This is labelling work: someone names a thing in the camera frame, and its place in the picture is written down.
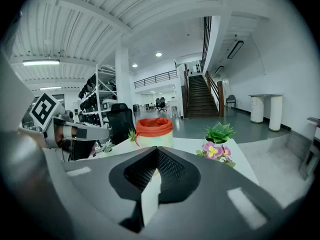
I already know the grey green succulent plant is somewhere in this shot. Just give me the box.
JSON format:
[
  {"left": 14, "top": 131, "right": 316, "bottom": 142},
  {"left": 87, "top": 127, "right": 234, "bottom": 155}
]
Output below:
[{"left": 101, "top": 139, "right": 116, "bottom": 154}]

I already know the person's left forearm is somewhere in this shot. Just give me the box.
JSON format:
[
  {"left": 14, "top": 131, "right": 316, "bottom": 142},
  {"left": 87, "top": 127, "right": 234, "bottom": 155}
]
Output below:
[{"left": 17, "top": 127, "right": 46, "bottom": 149}]

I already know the white curved counter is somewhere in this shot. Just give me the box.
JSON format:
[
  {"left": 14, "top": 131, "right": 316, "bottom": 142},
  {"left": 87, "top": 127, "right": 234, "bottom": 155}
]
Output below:
[{"left": 248, "top": 93, "right": 285, "bottom": 98}]

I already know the white shelf rack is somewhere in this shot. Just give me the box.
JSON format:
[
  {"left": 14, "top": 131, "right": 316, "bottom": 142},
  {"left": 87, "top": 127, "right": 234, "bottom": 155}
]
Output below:
[{"left": 78, "top": 63, "right": 118, "bottom": 128}]

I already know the person's left hand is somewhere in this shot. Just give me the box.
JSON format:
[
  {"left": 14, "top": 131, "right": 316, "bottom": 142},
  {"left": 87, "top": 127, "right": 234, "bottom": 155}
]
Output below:
[{"left": 55, "top": 126, "right": 77, "bottom": 148}]

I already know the wooden staircase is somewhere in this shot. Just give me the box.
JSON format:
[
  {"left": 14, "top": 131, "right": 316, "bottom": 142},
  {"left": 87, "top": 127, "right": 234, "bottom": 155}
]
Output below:
[{"left": 183, "top": 70, "right": 226, "bottom": 119}]

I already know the pink flower plant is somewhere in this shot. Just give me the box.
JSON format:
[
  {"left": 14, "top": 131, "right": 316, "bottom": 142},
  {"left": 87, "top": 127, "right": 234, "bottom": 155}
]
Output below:
[{"left": 195, "top": 141, "right": 237, "bottom": 169}]

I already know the white cylindrical pillar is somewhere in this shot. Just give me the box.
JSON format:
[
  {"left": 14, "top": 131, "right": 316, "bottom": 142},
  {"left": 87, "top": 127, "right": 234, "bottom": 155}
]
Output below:
[
  {"left": 268, "top": 95, "right": 284, "bottom": 132},
  {"left": 250, "top": 95, "right": 265, "bottom": 124}
]

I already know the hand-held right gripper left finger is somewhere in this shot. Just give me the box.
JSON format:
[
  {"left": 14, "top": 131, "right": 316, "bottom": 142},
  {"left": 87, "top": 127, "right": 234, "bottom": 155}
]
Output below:
[{"left": 61, "top": 145, "right": 159, "bottom": 227}]

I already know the black mesh office chair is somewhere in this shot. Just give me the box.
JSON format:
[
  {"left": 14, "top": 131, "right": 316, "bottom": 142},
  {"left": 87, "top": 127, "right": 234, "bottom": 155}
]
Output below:
[{"left": 106, "top": 103, "right": 137, "bottom": 146}]

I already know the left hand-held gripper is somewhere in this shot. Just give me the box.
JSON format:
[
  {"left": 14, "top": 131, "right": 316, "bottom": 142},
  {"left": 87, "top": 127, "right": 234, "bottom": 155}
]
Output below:
[{"left": 27, "top": 92, "right": 110, "bottom": 163}]

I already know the white square column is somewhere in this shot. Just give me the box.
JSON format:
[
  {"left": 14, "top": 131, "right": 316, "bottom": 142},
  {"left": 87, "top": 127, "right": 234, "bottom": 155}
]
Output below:
[{"left": 115, "top": 43, "right": 133, "bottom": 110}]

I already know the small spiky green plant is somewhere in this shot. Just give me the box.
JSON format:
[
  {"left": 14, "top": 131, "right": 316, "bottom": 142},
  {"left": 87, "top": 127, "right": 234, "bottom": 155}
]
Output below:
[{"left": 127, "top": 128, "right": 138, "bottom": 143}]

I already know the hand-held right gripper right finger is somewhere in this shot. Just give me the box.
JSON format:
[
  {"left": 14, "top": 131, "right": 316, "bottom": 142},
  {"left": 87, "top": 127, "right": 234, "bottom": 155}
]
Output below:
[{"left": 143, "top": 145, "right": 286, "bottom": 240}]

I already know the black balcony railing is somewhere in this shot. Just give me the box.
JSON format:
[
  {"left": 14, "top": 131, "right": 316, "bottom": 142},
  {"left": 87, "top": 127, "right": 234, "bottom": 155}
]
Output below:
[{"left": 133, "top": 69, "right": 178, "bottom": 89}]

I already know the cream bucket with orange liner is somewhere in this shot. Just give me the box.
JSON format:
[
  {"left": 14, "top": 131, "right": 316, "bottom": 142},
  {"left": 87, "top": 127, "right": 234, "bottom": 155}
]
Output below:
[{"left": 135, "top": 117, "right": 174, "bottom": 149}]

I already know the grey armchair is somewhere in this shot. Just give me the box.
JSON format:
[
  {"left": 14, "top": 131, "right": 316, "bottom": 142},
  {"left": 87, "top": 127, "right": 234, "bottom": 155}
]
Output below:
[{"left": 226, "top": 94, "right": 237, "bottom": 109}]

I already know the black stairwell railing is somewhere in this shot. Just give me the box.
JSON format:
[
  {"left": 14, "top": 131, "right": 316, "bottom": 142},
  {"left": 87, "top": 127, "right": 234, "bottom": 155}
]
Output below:
[{"left": 201, "top": 15, "right": 213, "bottom": 71}]

